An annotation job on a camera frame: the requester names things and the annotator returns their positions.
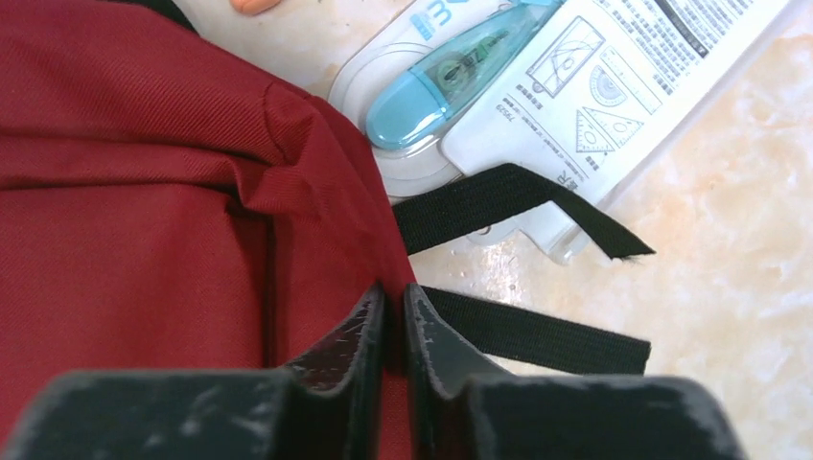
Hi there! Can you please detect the blue correction tape pack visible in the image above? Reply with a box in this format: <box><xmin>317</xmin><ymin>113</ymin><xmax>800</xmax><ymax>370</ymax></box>
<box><xmin>328</xmin><ymin>1</ymin><xmax>562</xmax><ymax>198</ymax></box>

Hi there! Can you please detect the red backpack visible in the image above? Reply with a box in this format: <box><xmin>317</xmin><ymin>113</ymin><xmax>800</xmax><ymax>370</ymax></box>
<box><xmin>1</xmin><ymin>1</ymin><xmax>648</xmax><ymax>459</ymax></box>

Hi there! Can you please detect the orange highlighter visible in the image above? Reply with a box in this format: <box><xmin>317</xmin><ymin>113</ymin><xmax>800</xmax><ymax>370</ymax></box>
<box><xmin>230</xmin><ymin>0</ymin><xmax>281</xmax><ymax>15</ymax></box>

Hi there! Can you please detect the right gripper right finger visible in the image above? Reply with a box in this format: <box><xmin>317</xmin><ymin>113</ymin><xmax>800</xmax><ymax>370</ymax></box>
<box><xmin>404</xmin><ymin>285</ymin><xmax>745</xmax><ymax>459</ymax></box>

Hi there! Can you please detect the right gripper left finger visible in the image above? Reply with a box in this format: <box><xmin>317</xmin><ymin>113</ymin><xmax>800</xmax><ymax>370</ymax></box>
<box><xmin>3</xmin><ymin>286</ymin><xmax>386</xmax><ymax>459</ymax></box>

